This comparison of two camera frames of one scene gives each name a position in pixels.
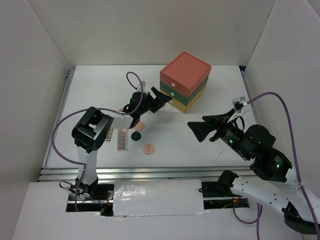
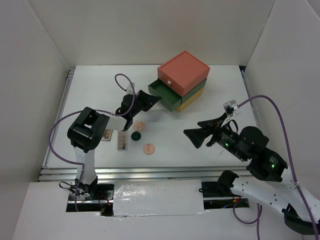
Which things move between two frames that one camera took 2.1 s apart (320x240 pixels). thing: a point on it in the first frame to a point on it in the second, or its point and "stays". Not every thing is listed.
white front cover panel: x=149 y=197 stays
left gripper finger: x=159 y=106 to x=147 y=106
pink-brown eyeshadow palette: x=122 y=139 stays
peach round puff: x=148 y=149 stays
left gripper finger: x=161 y=98 to x=148 y=98
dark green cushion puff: x=136 y=136 stays
